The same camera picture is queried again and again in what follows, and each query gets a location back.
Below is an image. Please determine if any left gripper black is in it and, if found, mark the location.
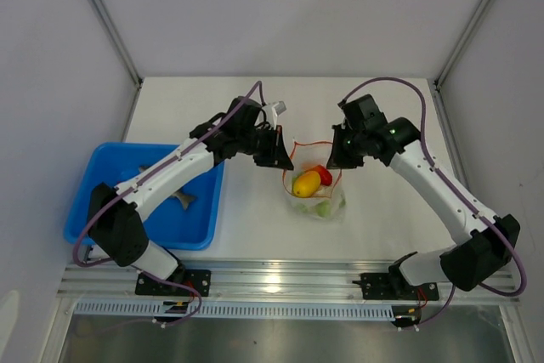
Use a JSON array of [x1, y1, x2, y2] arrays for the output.
[[238, 124, 293, 171]]

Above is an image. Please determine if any yellow toy mango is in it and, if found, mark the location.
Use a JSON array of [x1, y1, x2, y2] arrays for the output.
[[292, 170, 320, 198]]

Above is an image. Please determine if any clear zip top bag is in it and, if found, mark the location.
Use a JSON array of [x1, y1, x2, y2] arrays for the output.
[[282, 140, 347, 220]]

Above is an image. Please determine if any red orange toy mango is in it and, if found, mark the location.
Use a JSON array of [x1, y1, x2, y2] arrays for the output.
[[310, 165, 333, 186]]

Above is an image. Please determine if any white green toy cabbage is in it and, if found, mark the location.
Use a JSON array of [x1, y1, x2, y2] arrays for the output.
[[292, 193, 346, 219]]

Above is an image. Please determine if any grey toy fish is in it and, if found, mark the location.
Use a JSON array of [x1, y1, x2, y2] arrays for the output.
[[130, 165, 196, 216]]

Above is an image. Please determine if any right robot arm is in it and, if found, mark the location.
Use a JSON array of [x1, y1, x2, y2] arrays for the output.
[[326, 94, 520, 298]]

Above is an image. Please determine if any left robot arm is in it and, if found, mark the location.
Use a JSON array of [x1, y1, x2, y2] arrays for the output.
[[84, 97, 293, 295]]

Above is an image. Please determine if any blue plastic tray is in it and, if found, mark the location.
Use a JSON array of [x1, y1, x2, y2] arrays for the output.
[[64, 142, 224, 251]]

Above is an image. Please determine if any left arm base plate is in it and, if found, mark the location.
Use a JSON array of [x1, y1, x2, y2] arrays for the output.
[[134, 269, 212, 298]]

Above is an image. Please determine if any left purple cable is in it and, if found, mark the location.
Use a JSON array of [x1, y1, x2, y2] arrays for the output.
[[71, 80, 264, 330]]

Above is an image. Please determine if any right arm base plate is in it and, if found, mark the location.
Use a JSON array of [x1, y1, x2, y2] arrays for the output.
[[352, 272, 439, 301]]

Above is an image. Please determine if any slotted cable duct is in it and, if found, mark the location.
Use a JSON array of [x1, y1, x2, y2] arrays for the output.
[[74, 299, 395, 321]]

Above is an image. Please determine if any right frame post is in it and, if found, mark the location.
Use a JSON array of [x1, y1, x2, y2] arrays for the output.
[[433, 0, 496, 92]]

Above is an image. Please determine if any frame post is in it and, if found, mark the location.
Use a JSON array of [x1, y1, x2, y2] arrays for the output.
[[433, 0, 496, 92], [88, 0, 143, 89]]

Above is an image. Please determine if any aluminium mounting rail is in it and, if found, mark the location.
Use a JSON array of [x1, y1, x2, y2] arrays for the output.
[[57, 258, 520, 307]]

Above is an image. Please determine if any left frame post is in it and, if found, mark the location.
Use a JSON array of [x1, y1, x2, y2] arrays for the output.
[[88, 0, 143, 89]]

